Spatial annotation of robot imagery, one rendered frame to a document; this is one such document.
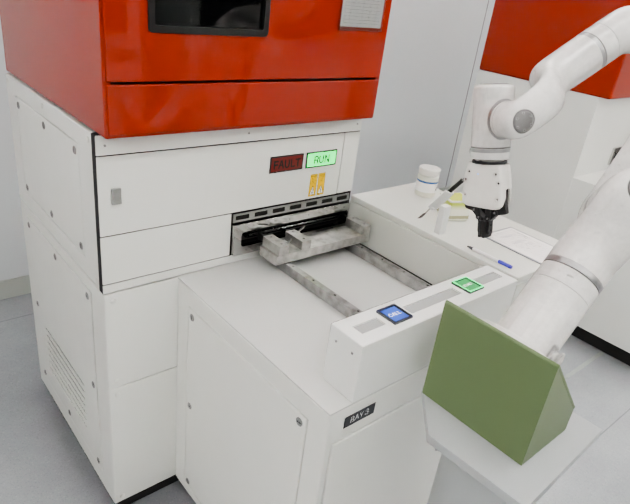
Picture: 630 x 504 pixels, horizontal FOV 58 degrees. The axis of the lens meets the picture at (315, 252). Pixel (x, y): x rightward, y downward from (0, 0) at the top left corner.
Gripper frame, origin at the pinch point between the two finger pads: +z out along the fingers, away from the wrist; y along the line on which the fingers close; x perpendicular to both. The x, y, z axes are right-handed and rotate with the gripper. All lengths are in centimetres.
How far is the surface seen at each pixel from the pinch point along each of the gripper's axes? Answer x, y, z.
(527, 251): 31.7, -6.4, 13.6
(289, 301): -27, -39, 22
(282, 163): -14, -57, -11
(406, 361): -24.9, -1.0, 25.2
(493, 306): 6.1, -0.1, 21.0
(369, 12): 6, -43, -50
